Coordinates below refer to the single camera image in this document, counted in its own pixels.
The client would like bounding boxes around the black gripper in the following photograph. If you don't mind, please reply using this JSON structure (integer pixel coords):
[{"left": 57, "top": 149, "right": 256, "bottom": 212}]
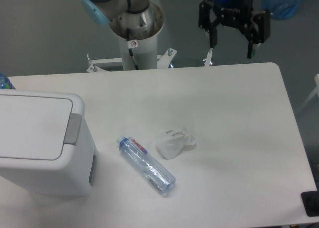
[{"left": 198, "top": 0, "right": 271, "bottom": 59}]

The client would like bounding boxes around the white push-lid trash can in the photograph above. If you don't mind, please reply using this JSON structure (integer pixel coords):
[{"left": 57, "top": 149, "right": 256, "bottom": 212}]
[{"left": 0, "top": 89, "right": 98, "bottom": 196}]

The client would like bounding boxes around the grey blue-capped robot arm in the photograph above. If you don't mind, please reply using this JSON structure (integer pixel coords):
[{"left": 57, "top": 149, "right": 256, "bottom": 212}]
[{"left": 81, "top": 0, "right": 271, "bottom": 58}]

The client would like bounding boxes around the white clamp with bolt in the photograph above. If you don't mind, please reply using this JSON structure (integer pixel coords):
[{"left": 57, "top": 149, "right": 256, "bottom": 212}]
[{"left": 203, "top": 47, "right": 214, "bottom": 67}]

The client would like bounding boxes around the blue plastic bag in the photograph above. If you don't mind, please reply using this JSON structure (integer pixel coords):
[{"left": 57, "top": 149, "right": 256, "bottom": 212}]
[{"left": 261, "top": 0, "right": 302, "bottom": 20}]

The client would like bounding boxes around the crumpled white plastic wrapper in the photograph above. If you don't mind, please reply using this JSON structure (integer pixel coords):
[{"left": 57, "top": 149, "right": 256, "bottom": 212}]
[{"left": 155, "top": 127, "right": 196, "bottom": 160}]

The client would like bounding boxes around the clear plastic water bottle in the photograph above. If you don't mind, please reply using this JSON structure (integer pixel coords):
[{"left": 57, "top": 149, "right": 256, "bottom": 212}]
[{"left": 117, "top": 136, "right": 176, "bottom": 194}]

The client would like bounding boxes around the black device at table corner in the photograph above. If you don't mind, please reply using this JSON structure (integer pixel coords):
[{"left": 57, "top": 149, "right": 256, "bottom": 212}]
[{"left": 301, "top": 191, "right": 319, "bottom": 217}]

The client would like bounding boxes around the blue bottle at left edge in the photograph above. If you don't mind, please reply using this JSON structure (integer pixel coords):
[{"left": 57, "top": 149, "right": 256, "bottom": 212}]
[{"left": 0, "top": 73, "right": 15, "bottom": 89}]

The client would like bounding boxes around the white frame at right edge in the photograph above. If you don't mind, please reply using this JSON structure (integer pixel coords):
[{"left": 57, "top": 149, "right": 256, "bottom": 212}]
[{"left": 296, "top": 74, "right": 319, "bottom": 116}]

